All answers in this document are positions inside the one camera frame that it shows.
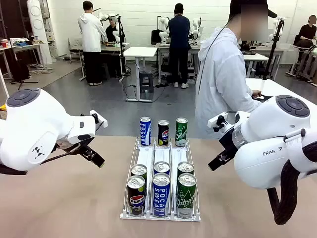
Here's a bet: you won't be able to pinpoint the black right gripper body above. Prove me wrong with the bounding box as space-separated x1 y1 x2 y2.
218 132 240 157

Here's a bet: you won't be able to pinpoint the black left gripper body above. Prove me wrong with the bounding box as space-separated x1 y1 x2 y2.
55 136 96 154

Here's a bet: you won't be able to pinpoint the black Pepsi can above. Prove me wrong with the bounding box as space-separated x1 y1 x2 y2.
130 164 148 184
126 175 146 217
158 119 170 147

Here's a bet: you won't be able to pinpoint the blue Pocari Sweat can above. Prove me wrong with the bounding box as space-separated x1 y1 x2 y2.
139 117 152 146
152 173 171 218
153 161 171 176

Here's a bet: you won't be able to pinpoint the person's right forearm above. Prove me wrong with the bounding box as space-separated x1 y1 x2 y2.
241 74 256 100

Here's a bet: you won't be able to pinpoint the person in white hoodie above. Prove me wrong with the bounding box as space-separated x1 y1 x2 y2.
195 0 278 139

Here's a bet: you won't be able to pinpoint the seated person in black top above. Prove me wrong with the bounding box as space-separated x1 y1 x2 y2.
296 14 317 49

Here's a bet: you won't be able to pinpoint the green Chilsung cider can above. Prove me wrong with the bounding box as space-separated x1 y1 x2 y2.
177 161 195 177
175 117 188 147
176 173 197 219

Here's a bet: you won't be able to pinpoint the large white table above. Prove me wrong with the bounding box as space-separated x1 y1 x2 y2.
244 77 317 117

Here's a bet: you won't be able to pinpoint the black tripod stand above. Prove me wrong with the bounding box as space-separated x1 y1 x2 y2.
4 24 39 90

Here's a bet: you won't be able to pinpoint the gray plastic stool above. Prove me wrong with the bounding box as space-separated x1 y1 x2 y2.
139 70 155 94

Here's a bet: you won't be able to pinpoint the gray workbench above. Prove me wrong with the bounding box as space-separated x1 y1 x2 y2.
70 41 131 81

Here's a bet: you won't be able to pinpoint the cluttered white side table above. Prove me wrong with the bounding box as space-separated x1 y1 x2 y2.
0 37 46 80

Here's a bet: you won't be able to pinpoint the white height-adjustable desk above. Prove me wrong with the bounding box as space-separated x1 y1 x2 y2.
123 46 159 103

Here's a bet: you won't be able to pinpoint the bystander in white hoodie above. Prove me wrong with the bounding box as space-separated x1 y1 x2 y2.
77 0 109 86

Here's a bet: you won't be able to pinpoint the bystander in navy top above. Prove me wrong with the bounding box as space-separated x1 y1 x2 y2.
168 2 192 89

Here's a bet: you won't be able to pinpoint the seated bystander in black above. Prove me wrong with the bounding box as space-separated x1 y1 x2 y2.
105 19 126 44

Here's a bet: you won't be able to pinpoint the white tower air conditioner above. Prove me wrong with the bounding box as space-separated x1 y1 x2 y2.
26 0 53 65

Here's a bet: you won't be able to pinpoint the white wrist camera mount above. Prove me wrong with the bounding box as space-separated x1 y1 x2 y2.
207 111 251 133
89 110 108 128

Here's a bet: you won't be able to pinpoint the white wire can rack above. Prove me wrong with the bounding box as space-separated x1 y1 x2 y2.
119 136 202 222

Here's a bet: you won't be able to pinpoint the white cable strap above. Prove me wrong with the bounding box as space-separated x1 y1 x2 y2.
283 128 310 172

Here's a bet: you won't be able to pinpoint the black earphone cable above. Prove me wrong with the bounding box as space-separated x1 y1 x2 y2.
197 13 235 95

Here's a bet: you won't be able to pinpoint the black camera tripod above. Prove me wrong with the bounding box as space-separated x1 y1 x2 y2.
263 17 285 80

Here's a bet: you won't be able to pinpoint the black camera pole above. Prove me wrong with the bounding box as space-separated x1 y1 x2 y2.
117 15 126 82

